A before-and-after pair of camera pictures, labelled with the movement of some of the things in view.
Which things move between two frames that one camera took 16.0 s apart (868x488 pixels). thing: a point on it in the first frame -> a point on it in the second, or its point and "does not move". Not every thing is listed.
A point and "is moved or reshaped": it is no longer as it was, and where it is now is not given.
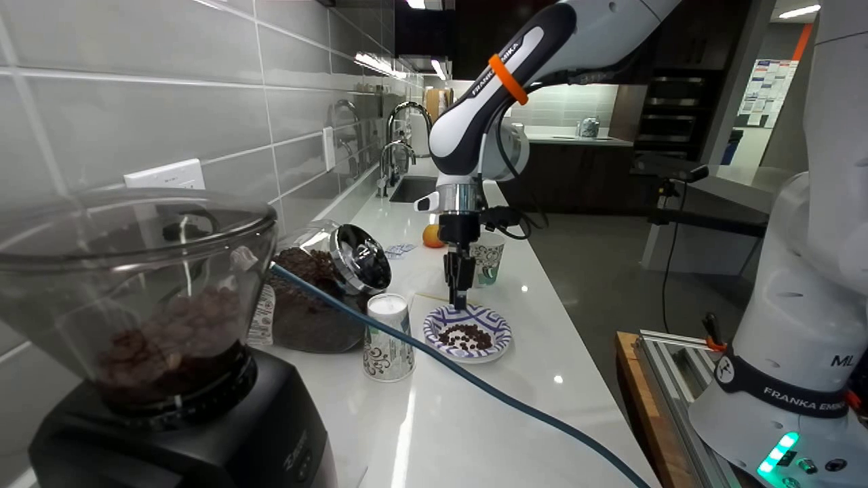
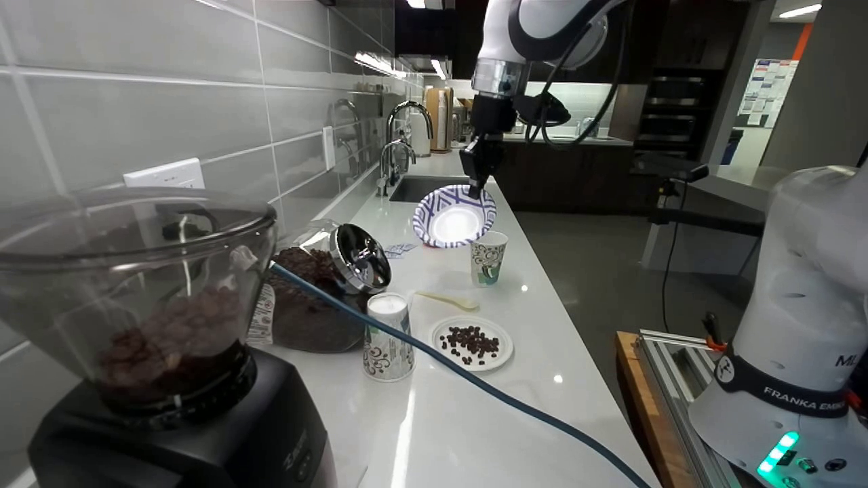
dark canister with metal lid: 351,263 does not move
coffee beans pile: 466,337 does not move
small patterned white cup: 389,355 does not move
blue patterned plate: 473,334 is moved or reshaped
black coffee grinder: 153,300 does not move
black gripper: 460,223 -> 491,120
